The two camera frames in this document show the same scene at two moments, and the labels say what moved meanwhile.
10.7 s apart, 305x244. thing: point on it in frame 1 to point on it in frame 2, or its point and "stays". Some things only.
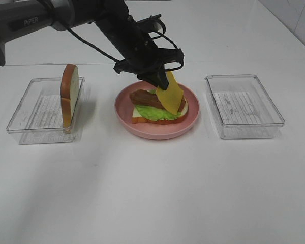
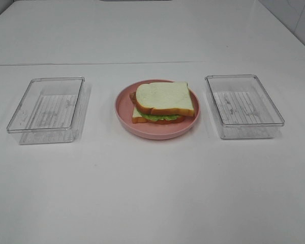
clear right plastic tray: x=242 y=107 stays
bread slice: x=69 y=91 to x=167 y=98
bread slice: x=138 y=118 stays
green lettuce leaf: x=155 y=113 stays
